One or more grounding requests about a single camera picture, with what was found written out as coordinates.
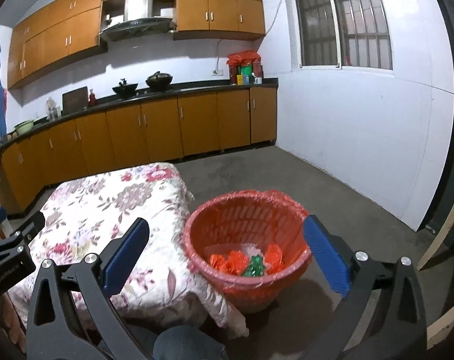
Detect clear plastic bag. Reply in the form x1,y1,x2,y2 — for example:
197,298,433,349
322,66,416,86
203,243,263,263

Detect barred window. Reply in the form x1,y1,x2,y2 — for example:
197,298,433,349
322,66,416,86
293,0,393,70

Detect red trash basket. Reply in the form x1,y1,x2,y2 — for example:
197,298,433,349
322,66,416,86
182,190,312,314

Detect black pan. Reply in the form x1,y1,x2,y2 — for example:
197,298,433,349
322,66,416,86
112,79,137,99

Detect range hood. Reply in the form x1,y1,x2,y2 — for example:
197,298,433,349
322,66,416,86
98,0,176,43

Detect red bottle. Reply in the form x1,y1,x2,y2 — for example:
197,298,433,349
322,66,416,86
89,88,97,107

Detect floral tablecloth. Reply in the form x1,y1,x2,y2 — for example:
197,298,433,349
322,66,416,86
29,163,249,338

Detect green bowl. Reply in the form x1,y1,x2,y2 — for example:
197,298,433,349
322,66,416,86
14,119,34,136

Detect red bag of groceries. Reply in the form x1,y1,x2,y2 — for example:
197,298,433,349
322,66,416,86
227,50,263,86

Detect lower orange kitchen cabinets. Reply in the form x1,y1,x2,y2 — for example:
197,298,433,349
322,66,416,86
0,80,278,217

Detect green plastic bag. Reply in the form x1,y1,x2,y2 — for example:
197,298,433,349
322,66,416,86
242,254,266,277

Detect upper orange kitchen cabinets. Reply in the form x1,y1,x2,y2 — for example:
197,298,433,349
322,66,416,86
7,0,266,89

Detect black wok with lid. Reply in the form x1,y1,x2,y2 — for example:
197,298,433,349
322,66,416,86
146,71,173,92

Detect red plastic bag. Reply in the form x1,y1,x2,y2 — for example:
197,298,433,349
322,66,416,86
263,243,285,275
209,250,250,276

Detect glass jar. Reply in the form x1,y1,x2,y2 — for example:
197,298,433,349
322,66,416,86
45,97,62,121

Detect orange kitchen cabinets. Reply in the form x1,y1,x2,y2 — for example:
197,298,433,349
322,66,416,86
0,80,278,217
7,0,266,89

